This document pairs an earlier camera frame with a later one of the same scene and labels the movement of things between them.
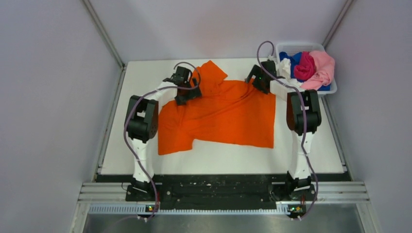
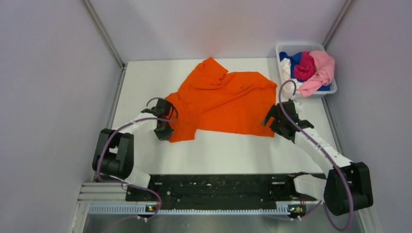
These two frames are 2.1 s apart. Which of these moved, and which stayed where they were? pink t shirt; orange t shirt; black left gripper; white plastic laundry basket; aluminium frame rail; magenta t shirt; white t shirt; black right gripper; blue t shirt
Moved: black left gripper; orange t shirt; black right gripper
Stayed: blue t shirt; pink t shirt; white t shirt; aluminium frame rail; magenta t shirt; white plastic laundry basket
